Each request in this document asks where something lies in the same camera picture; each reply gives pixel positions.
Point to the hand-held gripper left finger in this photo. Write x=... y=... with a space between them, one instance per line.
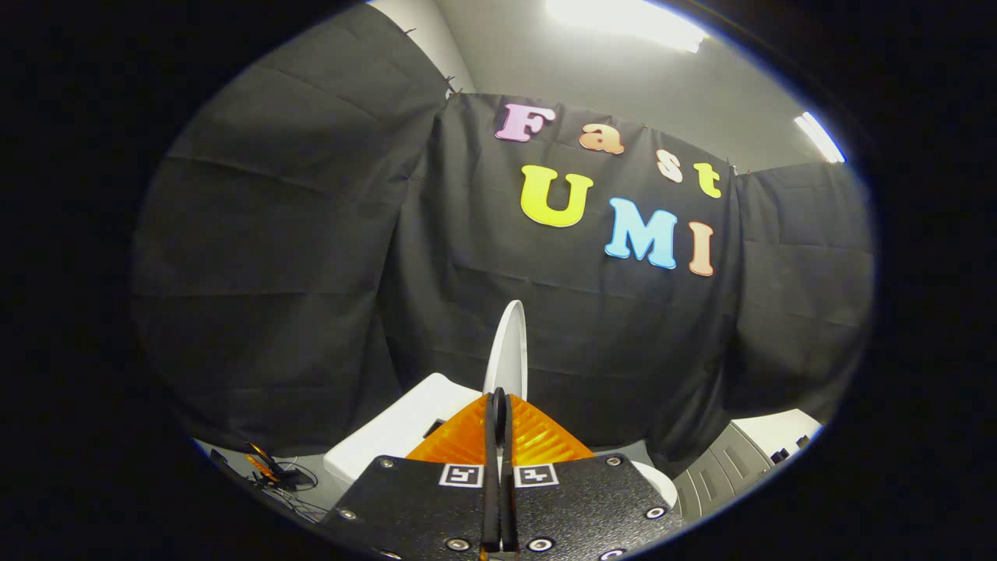
x=420 y=506

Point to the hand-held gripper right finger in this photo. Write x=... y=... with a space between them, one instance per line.
x=584 y=506

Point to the white toilet lid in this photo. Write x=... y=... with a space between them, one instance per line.
x=508 y=351

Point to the white toilet body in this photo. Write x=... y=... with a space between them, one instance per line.
x=389 y=436

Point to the grey cabinet with white top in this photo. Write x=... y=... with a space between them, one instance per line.
x=724 y=467

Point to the small black block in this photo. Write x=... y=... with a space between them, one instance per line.
x=780 y=454

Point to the black backdrop cloth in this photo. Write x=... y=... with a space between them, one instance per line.
x=311 y=273

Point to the small ceiling light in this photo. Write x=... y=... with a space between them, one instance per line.
x=819 y=136

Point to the large ceiling light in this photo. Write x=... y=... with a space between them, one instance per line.
x=631 y=19

